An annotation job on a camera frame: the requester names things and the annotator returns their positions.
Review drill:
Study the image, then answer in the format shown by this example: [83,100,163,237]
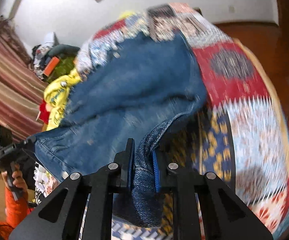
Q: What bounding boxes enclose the blue denim jacket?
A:
[34,32,207,228]

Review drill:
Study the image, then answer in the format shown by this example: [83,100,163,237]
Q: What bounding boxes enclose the orange sleeved left forearm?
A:
[0,188,30,239]

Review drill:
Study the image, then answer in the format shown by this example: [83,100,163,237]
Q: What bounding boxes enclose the left hand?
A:
[1,164,28,192]

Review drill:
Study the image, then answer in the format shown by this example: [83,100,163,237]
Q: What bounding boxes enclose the red plush item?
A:
[37,100,50,124]

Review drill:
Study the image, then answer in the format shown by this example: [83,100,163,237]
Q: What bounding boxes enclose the striped brown curtain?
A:
[0,17,46,141]

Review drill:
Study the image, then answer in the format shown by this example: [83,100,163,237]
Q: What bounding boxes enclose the patchwork patterned bedspread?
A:
[75,3,289,239]

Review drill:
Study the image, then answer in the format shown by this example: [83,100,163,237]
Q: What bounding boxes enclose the yellow printed garment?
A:
[44,68,81,131]

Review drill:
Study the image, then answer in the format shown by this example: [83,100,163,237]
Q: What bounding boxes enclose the orange box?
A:
[43,57,60,77]

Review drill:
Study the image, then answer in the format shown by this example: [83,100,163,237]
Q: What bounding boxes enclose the green patterned cloth pile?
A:
[46,56,75,83]

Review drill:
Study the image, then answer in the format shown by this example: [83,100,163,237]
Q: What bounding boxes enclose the dark grey plush item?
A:
[48,44,80,57]

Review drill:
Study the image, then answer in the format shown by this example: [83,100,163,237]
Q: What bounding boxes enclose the yellow curved headrest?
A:
[119,10,137,20]

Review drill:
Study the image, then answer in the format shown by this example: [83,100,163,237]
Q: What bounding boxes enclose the white wall socket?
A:
[228,6,235,13]

